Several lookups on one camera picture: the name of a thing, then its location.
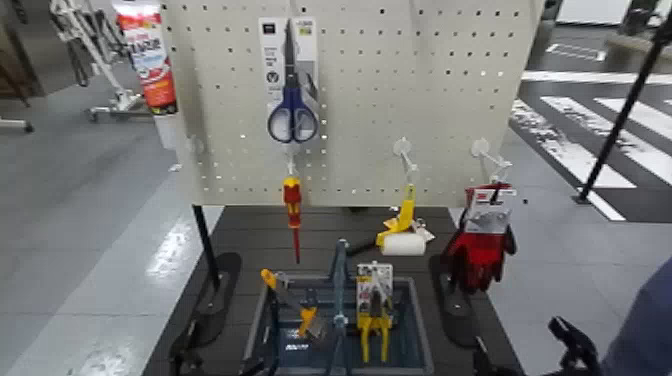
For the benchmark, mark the black stand pole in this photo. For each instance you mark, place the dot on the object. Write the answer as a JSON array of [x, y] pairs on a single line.
[[206, 241]]

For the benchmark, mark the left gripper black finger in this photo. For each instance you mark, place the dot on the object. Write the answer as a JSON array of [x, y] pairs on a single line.
[[186, 346], [273, 336]]

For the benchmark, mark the beige perforated pegboard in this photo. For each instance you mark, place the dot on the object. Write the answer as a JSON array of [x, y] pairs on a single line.
[[420, 105]]

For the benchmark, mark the grey background platform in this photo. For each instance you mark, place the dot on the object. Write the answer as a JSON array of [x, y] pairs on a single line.
[[638, 47]]

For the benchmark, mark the red gloves with card label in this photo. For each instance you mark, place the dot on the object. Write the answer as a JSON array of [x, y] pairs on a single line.
[[478, 257]]

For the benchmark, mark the black tripod pole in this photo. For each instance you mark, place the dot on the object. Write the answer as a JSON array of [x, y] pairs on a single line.
[[619, 120]]

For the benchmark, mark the white wheeled frame stand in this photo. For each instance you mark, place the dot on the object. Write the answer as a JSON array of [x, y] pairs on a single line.
[[123, 100]]

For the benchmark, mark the blue scissors in card package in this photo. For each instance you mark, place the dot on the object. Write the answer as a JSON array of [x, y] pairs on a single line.
[[292, 113]]

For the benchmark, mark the yellow pliers in card package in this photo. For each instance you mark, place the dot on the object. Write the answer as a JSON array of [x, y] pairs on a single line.
[[374, 294]]

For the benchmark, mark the grey leg with caster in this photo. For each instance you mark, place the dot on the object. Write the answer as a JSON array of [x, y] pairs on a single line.
[[16, 124]]

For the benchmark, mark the red yellow screwdriver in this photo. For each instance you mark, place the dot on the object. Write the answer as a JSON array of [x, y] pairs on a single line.
[[292, 197]]

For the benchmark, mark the brown wooden furniture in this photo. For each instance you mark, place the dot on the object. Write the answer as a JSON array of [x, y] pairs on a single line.
[[16, 52]]

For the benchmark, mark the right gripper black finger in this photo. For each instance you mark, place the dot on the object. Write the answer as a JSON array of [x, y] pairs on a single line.
[[483, 365], [577, 352]]

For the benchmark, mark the black oval stand foot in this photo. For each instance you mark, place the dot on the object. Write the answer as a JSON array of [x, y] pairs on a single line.
[[462, 320], [215, 304]]

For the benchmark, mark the red white sealant cartridge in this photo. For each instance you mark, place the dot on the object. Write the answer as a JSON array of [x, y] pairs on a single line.
[[149, 63]]

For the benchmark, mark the blue grey right robot arm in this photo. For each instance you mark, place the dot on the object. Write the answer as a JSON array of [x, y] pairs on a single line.
[[646, 325]]

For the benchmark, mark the white plastic pegboard hook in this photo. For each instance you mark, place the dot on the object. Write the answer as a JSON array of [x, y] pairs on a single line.
[[479, 148], [290, 165], [402, 147]]

